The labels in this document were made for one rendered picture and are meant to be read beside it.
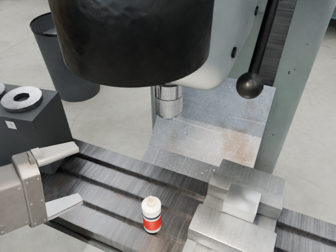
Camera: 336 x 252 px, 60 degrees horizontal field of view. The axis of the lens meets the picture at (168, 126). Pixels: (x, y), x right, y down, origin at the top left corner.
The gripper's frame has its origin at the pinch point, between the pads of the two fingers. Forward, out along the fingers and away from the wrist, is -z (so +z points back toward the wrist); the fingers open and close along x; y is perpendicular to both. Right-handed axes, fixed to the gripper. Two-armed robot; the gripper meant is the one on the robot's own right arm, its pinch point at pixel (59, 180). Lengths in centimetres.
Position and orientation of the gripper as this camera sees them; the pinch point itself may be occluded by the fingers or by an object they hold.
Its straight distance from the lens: 48.5
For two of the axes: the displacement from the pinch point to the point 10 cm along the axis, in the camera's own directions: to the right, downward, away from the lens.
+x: 0.9, -8.6, -5.0
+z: -7.9, 2.5, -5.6
